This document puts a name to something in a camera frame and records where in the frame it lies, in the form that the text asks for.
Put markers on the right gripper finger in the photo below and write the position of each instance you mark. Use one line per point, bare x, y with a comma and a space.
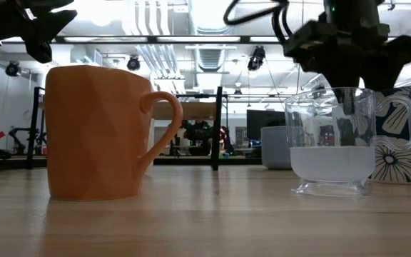
344, 82
382, 76

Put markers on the navy white floral mug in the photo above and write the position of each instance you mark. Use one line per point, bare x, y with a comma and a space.
405, 167

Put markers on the background robot station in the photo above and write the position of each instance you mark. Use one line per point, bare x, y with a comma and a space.
198, 133

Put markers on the orange faceted mug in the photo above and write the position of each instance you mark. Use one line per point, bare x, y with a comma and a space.
95, 135

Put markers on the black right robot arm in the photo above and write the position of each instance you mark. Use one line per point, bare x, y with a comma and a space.
351, 10

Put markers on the black table frame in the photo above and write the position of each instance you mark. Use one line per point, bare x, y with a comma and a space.
184, 161

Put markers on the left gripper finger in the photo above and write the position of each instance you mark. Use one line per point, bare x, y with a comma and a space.
39, 43

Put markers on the black computer monitor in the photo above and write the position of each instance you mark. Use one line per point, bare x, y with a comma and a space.
266, 123

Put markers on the light blue mug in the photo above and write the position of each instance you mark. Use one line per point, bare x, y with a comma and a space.
275, 150

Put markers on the background black robot arm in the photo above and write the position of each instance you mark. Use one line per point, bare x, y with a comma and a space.
18, 137

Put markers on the black ceiling spotlight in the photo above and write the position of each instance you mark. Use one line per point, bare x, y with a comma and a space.
13, 68
256, 59
133, 63

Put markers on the black overhead rig bar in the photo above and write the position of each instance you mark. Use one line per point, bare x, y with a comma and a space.
191, 39

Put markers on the wooden shelf with black frame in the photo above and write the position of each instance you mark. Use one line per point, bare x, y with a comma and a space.
217, 128

